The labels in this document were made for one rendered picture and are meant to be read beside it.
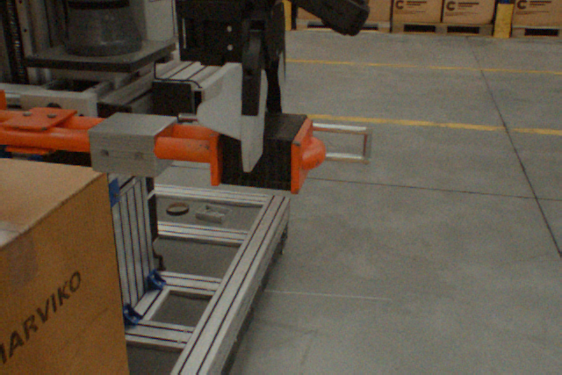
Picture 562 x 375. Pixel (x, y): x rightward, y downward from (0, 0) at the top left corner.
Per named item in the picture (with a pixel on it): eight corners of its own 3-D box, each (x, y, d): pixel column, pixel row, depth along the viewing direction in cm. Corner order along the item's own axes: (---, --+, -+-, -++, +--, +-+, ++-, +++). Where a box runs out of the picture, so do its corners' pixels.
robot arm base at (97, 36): (89, 40, 127) (82, -7, 123) (154, 43, 124) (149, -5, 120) (49, 54, 113) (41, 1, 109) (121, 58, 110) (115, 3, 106)
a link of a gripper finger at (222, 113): (198, 167, 54) (207, 67, 54) (261, 173, 52) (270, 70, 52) (187, 167, 51) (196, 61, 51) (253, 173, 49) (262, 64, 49)
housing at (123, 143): (90, 173, 58) (84, 130, 56) (121, 149, 64) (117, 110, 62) (155, 180, 56) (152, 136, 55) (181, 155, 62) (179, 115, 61)
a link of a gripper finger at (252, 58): (247, 118, 53) (255, 23, 53) (266, 119, 53) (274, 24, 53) (233, 113, 48) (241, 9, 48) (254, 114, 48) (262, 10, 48)
